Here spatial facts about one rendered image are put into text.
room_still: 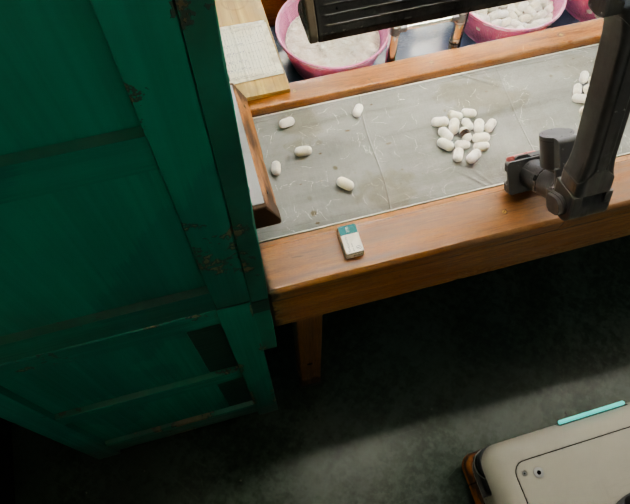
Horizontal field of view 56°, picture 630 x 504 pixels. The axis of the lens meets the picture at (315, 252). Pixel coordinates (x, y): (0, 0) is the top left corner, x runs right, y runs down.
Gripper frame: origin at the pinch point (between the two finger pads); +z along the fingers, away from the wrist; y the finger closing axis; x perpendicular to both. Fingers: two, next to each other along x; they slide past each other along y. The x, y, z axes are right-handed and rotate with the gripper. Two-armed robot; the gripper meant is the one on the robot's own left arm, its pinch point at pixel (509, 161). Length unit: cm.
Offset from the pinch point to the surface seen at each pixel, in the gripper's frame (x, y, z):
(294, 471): 82, 58, 18
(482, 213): 5.8, 10.5, -8.7
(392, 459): 85, 30, 15
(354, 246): 4.8, 36.7, -11.1
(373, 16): -33.2, 27.2, -9.0
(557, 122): -3.4, -14.9, 7.1
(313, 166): -5.5, 38.5, 8.9
